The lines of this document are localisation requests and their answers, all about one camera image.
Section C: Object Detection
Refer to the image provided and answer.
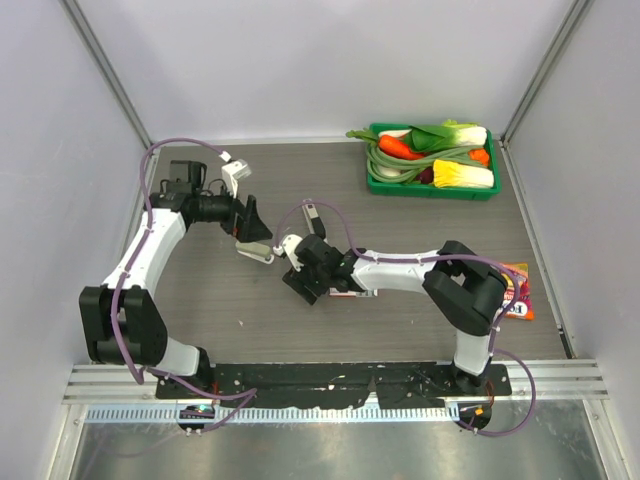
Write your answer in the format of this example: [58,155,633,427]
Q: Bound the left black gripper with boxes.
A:
[193,179,272,242]

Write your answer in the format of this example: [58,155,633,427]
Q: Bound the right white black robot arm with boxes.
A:
[275,234,507,395]

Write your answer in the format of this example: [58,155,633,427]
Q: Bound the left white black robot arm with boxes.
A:
[79,160,274,399]

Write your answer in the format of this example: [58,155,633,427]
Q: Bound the green plastic tray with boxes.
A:
[347,123,502,200]

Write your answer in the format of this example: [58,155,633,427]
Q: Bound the green long beans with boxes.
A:
[366,145,482,184]

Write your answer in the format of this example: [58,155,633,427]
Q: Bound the yellow napa cabbage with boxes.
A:
[433,159,495,189]

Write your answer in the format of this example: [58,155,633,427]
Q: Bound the white green bok choy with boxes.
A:
[407,120,488,152]

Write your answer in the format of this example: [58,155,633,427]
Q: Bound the small orange carrot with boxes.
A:
[468,148,491,168]

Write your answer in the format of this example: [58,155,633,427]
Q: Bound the orange candy bag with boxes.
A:
[503,263,535,321]

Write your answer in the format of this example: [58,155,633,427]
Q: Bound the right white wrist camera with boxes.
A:
[272,234,303,271]

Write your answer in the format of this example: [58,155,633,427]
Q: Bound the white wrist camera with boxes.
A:
[272,234,303,271]
[219,150,252,198]

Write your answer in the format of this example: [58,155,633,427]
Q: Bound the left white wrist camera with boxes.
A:
[219,150,252,198]

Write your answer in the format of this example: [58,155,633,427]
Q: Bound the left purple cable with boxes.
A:
[110,138,261,434]

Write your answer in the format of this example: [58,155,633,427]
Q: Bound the purple cable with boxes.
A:
[110,138,261,434]
[273,199,537,438]

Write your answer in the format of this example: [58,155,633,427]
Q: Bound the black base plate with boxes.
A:
[183,362,512,410]

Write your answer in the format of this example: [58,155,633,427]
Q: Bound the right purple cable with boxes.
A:
[273,199,537,438]

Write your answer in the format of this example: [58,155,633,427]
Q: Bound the white slotted cable duct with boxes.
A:
[85,404,459,426]

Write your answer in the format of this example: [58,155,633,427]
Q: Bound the aluminium front rail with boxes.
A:
[62,359,609,405]

